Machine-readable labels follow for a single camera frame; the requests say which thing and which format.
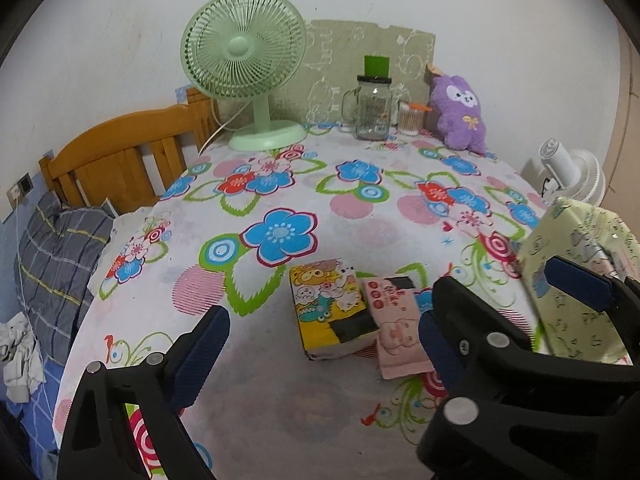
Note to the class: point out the white standing fan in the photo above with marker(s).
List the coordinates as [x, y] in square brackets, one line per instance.
[560, 172]

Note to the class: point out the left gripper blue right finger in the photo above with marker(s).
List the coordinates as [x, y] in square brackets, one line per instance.
[444, 359]

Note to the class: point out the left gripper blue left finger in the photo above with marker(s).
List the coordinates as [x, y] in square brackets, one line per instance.
[193, 355]

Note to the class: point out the pink tissue pack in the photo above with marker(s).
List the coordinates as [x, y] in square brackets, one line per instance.
[393, 307]

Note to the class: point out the beige door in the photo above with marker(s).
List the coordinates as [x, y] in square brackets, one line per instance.
[621, 166]

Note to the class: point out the white crumpled cloth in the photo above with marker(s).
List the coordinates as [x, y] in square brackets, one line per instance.
[21, 363]

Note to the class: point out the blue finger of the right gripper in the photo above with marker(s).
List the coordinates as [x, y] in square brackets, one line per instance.
[461, 316]
[592, 289]

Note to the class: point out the wall power socket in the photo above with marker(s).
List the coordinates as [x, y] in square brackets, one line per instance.
[19, 190]

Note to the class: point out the green patterned board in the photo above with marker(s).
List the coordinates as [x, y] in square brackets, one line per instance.
[334, 58]

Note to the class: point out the green desk fan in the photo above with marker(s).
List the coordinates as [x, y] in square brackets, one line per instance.
[244, 50]

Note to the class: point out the toothpick jar orange lid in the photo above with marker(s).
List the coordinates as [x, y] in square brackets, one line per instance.
[410, 117]

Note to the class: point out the grey plaid pillow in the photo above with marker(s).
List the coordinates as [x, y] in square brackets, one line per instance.
[56, 257]

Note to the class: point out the floral tablecloth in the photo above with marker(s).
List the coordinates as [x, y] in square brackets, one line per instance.
[227, 233]

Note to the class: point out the yellow cartoon tissue pack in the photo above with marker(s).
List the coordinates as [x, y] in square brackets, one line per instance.
[332, 318]

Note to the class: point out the purple plush bunny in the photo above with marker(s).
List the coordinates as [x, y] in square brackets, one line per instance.
[455, 115]

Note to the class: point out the glass mason jar mug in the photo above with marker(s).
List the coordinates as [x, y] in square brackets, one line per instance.
[366, 109]

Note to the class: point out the yellow cartoon storage box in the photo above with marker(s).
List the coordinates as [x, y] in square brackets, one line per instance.
[598, 240]

